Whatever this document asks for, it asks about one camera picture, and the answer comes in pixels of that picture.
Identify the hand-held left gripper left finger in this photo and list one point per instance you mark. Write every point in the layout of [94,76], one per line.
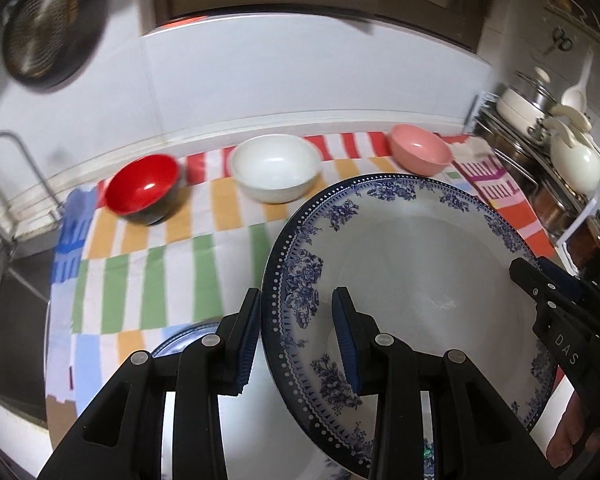
[240,355]

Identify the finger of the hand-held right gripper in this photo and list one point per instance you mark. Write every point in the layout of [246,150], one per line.
[532,282]
[567,285]

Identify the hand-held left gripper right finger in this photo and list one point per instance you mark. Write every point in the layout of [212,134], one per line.
[350,350]

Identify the large blue floral plate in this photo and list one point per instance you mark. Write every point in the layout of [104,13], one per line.
[270,435]

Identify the small blue floral plate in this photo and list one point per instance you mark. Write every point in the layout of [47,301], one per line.
[420,260]

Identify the pink bowl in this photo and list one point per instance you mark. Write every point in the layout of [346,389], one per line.
[420,147]

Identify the white bowl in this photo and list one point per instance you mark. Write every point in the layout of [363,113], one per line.
[275,165]

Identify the red and black bowl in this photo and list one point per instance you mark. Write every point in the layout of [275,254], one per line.
[140,185]

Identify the person's right hand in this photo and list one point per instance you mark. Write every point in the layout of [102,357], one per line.
[567,435]

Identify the glass jar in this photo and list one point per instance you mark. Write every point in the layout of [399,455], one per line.
[592,240]

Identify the metal shelf rack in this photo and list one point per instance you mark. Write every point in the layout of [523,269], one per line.
[580,220]

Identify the copper coloured pot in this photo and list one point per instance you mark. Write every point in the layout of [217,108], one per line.
[550,207]

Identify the colourful striped cloth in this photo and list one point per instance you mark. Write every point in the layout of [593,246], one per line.
[180,270]

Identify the red patterned cloth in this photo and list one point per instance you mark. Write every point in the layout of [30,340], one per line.
[485,180]

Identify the cream kettle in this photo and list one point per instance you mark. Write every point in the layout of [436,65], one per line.
[575,165]

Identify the white rice spoon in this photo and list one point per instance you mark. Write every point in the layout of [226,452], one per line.
[575,95]

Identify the steel sink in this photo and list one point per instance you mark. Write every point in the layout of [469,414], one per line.
[20,300]

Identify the scissors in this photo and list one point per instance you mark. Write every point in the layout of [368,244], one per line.
[560,37]

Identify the thin gooseneck faucet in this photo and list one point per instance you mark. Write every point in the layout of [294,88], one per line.
[35,170]

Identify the black frying pan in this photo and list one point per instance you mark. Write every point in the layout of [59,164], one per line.
[45,30]

